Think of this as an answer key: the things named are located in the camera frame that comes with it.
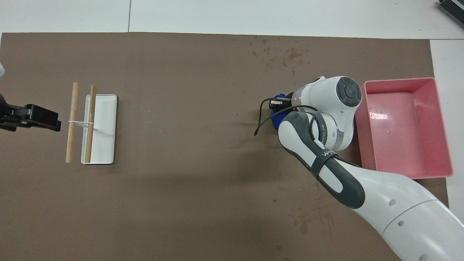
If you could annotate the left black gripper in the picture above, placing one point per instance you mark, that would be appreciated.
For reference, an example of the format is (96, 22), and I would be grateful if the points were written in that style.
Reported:
(3, 108)

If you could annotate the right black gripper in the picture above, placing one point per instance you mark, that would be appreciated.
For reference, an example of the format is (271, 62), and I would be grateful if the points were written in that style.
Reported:
(292, 99)

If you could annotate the blue towel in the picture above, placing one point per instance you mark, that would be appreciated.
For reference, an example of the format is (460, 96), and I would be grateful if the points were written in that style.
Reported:
(276, 123)

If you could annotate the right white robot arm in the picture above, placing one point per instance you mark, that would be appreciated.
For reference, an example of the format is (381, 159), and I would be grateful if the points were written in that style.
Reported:
(380, 192)

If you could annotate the long light wooden dowel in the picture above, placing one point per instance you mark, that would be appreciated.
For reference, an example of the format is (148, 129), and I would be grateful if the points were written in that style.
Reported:
(72, 108)

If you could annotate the short darker wooden dowel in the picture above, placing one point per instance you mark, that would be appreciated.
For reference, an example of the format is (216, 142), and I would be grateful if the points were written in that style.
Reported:
(91, 108)

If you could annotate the white rectangular tray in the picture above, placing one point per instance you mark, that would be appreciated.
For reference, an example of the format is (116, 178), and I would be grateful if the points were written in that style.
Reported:
(105, 137)

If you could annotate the brown table mat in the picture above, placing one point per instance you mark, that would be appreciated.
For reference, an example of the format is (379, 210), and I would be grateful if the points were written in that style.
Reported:
(199, 108)

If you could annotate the pink plastic bin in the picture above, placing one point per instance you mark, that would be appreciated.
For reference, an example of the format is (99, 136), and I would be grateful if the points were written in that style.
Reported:
(406, 137)

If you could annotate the grey ribbed device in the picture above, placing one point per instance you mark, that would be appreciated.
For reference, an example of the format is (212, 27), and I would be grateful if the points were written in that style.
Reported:
(455, 7)

